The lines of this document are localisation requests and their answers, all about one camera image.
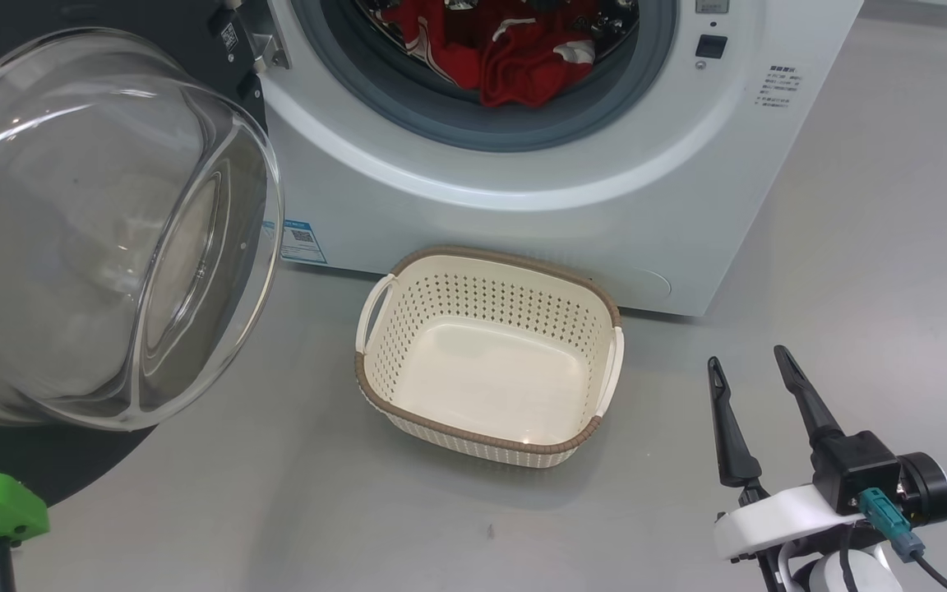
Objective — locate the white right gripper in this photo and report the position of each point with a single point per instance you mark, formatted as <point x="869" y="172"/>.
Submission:
<point x="778" y="518"/>

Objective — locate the plain red garment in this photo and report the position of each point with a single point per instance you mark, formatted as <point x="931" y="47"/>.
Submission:
<point x="531" y="74"/>

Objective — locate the red garment with striped trim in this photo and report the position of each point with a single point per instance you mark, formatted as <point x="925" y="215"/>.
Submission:
<point x="453" y="57"/>

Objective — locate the cream perforated laundry basket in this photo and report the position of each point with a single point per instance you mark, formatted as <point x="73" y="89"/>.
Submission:
<point x="490" y="386"/>

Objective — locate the white front-load washing machine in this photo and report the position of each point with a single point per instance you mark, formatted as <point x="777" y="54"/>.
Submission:
<point x="523" y="222"/>

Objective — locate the black door latch socket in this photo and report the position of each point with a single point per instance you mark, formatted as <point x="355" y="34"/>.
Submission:
<point x="711" y="47"/>

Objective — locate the stainless steel washing machine drum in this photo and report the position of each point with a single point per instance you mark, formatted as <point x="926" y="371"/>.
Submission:
<point x="615" y="18"/>

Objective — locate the metal door hinge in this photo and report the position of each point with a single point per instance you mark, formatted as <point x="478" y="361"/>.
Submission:
<point x="270" y="51"/>

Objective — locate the round drain filter cover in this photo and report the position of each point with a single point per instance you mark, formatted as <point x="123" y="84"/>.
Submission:
<point x="653" y="284"/>

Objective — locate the printed warning text label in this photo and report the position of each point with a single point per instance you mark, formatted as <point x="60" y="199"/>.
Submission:
<point x="779" y="88"/>

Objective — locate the blue energy label sticker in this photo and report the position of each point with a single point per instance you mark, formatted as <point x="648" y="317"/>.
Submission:
<point x="302" y="242"/>

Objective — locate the grey instruction label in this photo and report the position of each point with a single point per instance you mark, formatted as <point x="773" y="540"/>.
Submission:
<point x="712" y="5"/>

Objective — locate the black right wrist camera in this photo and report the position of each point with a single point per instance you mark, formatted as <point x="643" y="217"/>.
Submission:
<point x="856" y="464"/>

